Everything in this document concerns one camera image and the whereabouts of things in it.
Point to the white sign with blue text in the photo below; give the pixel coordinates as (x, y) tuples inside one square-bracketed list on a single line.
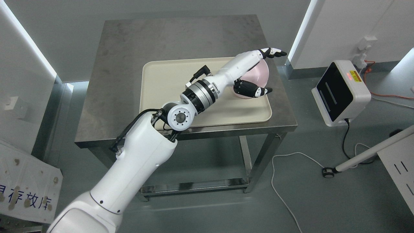
[(29, 188)]

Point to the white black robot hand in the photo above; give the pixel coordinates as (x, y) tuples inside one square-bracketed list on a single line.
[(231, 72)]

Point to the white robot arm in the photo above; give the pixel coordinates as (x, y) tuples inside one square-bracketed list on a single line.
[(143, 146)]

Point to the white wall socket plug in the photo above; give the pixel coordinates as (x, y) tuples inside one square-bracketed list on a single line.
[(363, 47)]

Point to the cream plastic tray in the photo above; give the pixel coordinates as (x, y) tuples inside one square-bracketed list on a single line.
[(164, 81)]

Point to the white stand leg with caster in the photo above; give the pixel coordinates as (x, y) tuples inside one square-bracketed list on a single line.
[(329, 172)]

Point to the white wall switch plate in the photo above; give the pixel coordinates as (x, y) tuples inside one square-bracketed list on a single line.
[(17, 107)]

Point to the white black box device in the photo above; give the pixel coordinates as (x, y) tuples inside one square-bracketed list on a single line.
[(341, 95)]

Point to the white perforated panel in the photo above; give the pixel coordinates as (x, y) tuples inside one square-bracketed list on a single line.
[(398, 159)]

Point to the stainless steel table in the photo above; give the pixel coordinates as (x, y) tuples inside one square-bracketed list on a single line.
[(114, 90)]

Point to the pink bowl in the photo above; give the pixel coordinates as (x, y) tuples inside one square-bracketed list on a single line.
[(258, 76)]

